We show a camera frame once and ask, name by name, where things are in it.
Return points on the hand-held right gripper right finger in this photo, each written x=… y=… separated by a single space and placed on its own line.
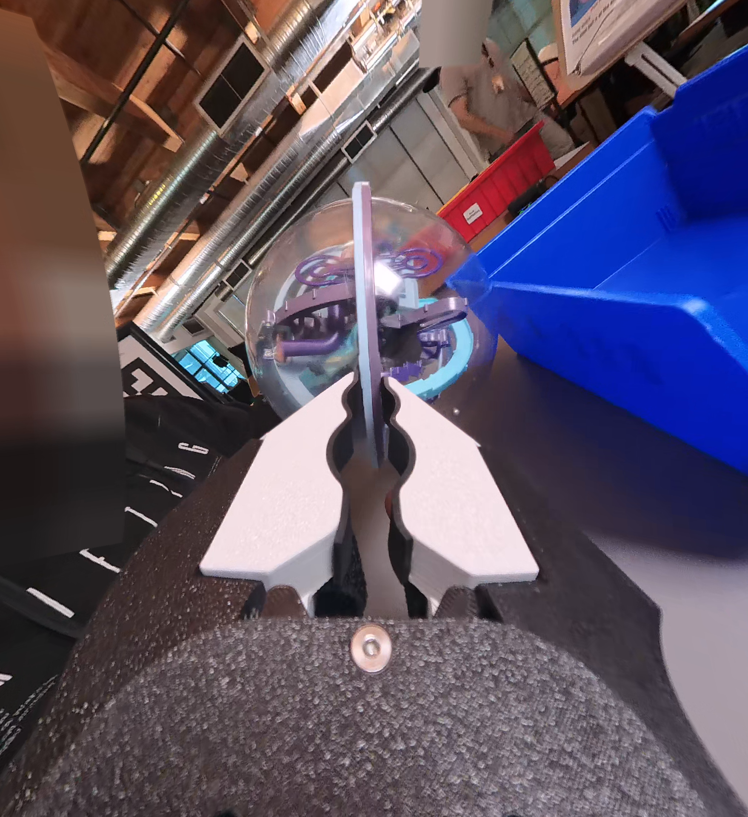
x=463 y=511

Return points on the person's black sweatshirt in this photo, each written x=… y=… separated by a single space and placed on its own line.
x=68 y=562

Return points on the printed instruction sheet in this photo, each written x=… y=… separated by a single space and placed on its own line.
x=617 y=26

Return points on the instruction sheet on stand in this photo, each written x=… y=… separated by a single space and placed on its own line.
x=661 y=64

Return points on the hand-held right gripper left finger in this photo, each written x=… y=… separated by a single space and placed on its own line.
x=278 y=511

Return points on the ceiling air vent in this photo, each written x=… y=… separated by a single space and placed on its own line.
x=231 y=83

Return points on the silver ceiling duct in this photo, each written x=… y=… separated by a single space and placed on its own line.
x=234 y=166

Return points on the blue plastic bin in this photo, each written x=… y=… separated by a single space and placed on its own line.
x=655 y=281

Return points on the black framed tag sign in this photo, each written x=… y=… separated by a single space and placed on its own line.
x=170 y=370

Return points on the red plastic bin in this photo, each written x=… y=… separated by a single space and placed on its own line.
x=502 y=185

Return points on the clear plastic maze ball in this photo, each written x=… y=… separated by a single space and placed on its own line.
x=310 y=307

